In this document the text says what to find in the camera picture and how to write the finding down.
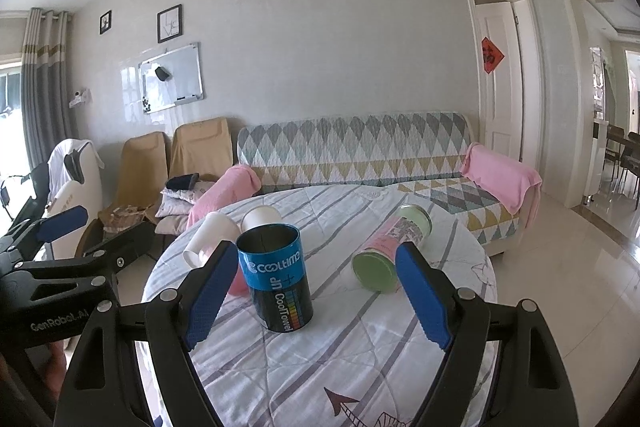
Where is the blue and black tin cup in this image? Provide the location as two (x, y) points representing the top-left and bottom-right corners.
(236, 223), (315, 334)

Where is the tan covered chair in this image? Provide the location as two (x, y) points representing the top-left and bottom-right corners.
(167, 118), (235, 188)
(100, 132), (170, 219)

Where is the white massage chair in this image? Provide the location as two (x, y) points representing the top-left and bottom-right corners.
(46, 138), (106, 264)

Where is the dark cloth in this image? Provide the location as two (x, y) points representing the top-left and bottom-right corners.
(166, 174), (201, 192)

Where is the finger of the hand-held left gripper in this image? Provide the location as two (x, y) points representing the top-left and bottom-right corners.
(0, 205), (90, 269)
(10, 222), (157, 310)

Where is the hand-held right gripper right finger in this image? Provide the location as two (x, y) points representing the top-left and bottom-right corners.
(394, 241), (594, 427)

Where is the white paper cup lying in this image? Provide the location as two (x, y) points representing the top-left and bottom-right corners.
(182, 212), (242, 270)

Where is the whiteboard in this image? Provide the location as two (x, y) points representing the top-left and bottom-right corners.
(138, 42), (204, 114)

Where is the red door decoration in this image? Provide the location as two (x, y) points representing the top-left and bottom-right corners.
(481, 37), (506, 75)

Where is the floral pillow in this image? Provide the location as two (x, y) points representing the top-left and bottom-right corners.
(155, 185), (218, 235)

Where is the grey striped curtain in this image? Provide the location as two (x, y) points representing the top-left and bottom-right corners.
(20, 8), (79, 158)

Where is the white door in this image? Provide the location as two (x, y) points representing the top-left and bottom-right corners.
(475, 1), (524, 164)

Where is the green cup with pink label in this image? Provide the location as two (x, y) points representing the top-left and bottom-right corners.
(387, 203), (433, 251)
(351, 233), (404, 294)

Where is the striped white quilt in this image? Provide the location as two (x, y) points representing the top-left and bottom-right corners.
(141, 185), (498, 427)

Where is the pink towel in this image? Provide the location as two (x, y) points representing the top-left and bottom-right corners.
(186, 165), (262, 230)
(460, 143), (543, 228)

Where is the diamond patterned sofa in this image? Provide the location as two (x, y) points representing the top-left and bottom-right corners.
(236, 112), (543, 258)

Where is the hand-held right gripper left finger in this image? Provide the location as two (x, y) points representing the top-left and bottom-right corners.
(59, 241), (241, 427)

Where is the dark dining chair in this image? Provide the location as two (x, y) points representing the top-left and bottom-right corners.
(604, 124), (640, 198)

